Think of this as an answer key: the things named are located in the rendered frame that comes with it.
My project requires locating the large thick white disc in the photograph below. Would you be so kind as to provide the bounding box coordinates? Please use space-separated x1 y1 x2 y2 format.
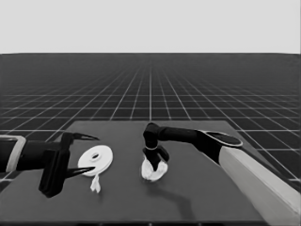
77 144 115 178

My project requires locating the small white T-shaped piece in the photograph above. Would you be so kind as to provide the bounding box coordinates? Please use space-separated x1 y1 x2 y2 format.
89 174 102 193

